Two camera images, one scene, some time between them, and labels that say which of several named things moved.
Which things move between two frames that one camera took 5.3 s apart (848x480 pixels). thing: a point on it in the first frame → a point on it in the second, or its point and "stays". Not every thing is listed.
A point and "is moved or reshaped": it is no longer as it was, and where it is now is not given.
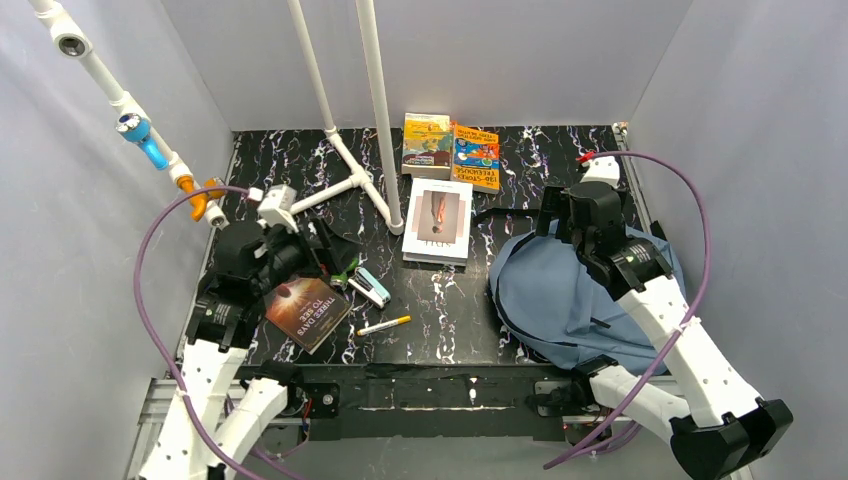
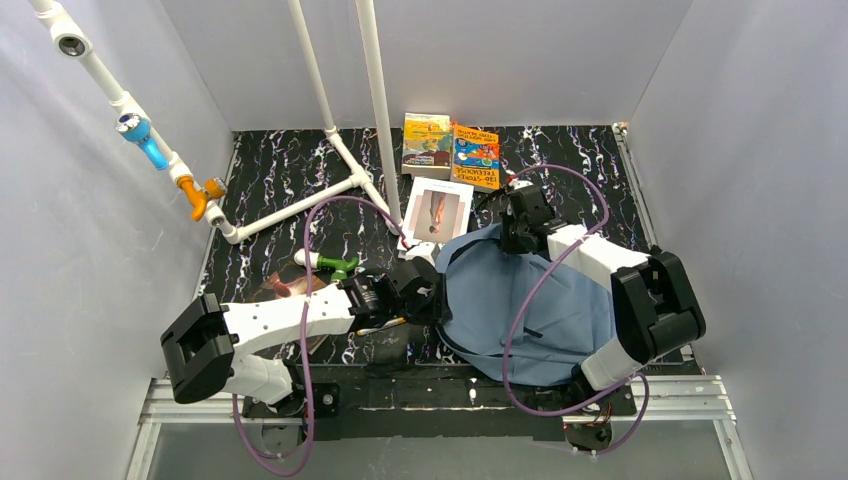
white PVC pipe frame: x=71 y=39 stays
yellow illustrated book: x=428 y=146 stays
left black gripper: x=318 y=245 → x=428 y=299
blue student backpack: x=557 y=312 is moved or reshaped
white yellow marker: x=378 y=326 stays
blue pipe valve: x=135 y=128 stays
